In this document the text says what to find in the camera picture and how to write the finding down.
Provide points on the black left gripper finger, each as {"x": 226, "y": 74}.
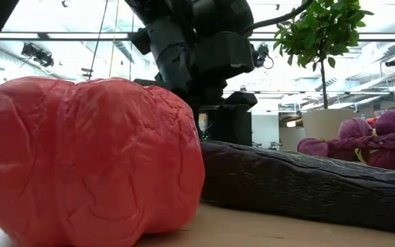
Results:
{"x": 206, "y": 99}
{"x": 240, "y": 99}

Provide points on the purple onion braid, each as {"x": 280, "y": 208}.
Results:
{"x": 353, "y": 128}

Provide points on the red-orange bell pepper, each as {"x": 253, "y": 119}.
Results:
{"x": 81, "y": 154}

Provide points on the black cabinet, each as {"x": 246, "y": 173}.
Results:
{"x": 230, "y": 127}

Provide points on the white plant pot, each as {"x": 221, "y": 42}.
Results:
{"x": 321, "y": 121}

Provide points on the small green potted tree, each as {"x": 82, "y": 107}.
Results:
{"x": 315, "y": 34}

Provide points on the black ceiling track lights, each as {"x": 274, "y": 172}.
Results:
{"x": 38, "y": 55}

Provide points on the black ceiling speaker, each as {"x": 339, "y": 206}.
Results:
{"x": 393, "y": 62}

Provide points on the colourful wall poster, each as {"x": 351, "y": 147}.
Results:
{"x": 201, "y": 123}

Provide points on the silver ventilation duct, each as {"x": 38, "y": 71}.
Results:
{"x": 123, "y": 51}

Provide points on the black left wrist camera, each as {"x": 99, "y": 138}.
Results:
{"x": 223, "y": 49}

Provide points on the black overhead frame bar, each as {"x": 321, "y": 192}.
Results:
{"x": 43, "y": 35}

